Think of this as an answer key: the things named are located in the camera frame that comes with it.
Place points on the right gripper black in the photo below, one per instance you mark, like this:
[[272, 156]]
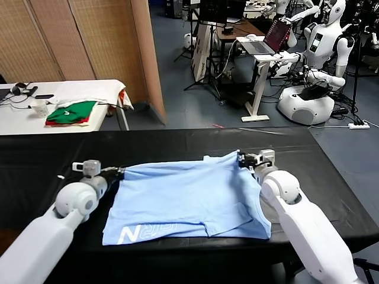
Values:
[[251, 164]]

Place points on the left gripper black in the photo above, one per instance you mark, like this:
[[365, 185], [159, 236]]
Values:
[[109, 176]]

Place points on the light blue t-shirt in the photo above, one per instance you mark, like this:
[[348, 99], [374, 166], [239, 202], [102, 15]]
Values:
[[183, 201]]

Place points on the pink item on floor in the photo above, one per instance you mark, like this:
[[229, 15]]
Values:
[[217, 125]]

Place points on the black flat case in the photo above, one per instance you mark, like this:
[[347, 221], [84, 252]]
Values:
[[237, 99]]

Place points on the red folded shirt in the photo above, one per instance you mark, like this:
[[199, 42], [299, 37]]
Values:
[[84, 119]]

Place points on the black table cover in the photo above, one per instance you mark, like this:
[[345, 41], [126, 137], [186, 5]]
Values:
[[177, 142]]

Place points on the cream folded garment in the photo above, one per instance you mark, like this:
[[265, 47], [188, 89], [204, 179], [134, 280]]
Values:
[[68, 125]]

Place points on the white standing desk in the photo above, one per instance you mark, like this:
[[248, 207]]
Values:
[[258, 88]]

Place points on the orange and white garment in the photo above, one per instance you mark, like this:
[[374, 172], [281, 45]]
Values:
[[126, 100]]

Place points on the green folded shirt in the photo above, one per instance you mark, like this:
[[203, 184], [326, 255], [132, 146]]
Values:
[[71, 112]]

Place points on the white humanoid robot on base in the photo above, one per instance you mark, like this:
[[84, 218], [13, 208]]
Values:
[[305, 109]]

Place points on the white cloth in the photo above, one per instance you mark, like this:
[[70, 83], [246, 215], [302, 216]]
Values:
[[89, 89]]

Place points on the black monitor tripod stand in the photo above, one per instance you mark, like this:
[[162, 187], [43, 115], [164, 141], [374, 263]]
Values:
[[212, 68]]

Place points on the white paper cup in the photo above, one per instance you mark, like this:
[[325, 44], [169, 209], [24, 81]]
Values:
[[40, 109]]

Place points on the black smartphone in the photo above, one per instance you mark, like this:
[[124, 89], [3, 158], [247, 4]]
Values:
[[44, 96]]

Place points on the black power adapter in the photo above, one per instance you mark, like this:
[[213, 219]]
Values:
[[340, 111]]

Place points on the white folding table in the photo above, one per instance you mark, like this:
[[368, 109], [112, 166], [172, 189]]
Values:
[[17, 124]]

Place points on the white leaning board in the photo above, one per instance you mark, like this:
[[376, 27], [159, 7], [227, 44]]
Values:
[[201, 53]]

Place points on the black remote control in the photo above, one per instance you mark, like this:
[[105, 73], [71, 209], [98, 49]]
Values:
[[33, 90]]

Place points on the white power strip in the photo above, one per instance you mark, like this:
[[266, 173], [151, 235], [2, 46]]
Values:
[[359, 126]]

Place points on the white computer mouse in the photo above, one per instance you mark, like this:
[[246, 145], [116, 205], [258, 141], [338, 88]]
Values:
[[251, 36]]

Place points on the laptop with red screen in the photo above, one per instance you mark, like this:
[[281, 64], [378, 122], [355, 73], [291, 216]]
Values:
[[276, 35]]

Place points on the small black box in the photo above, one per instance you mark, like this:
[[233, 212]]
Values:
[[228, 30]]

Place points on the brown wooden desk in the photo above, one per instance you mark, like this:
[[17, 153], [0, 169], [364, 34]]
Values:
[[247, 29]]

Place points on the white round device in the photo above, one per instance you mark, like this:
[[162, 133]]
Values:
[[187, 41]]

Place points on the black headphones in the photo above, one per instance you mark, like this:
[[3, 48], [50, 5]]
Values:
[[17, 88]]

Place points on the thin black tripod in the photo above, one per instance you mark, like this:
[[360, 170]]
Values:
[[192, 35]]

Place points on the wooden folding screen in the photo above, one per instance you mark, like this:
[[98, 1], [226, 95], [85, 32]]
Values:
[[89, 38]]

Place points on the black light stand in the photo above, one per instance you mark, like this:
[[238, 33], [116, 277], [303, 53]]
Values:
[[356, 74]]

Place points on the open dark laptop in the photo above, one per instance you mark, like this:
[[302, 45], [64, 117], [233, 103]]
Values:
[[235, 12]]

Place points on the black monitor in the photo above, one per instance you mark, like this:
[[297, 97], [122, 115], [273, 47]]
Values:
[[212, 12]]

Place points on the white robot with raised arms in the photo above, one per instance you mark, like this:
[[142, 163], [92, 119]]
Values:
[[296, 13]]

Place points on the black stand leg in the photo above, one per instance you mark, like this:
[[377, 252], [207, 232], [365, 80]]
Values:
[[365, 263]]

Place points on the white robot partly seen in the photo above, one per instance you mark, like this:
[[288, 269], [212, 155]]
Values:
[[371, 44]]

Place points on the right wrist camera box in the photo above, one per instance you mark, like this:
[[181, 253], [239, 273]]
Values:
[[266, 158]]

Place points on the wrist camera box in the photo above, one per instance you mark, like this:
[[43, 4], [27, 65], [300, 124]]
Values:
[[266, 158], [90, 167]]

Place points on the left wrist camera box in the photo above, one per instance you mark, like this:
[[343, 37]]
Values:
[[90, 167]]

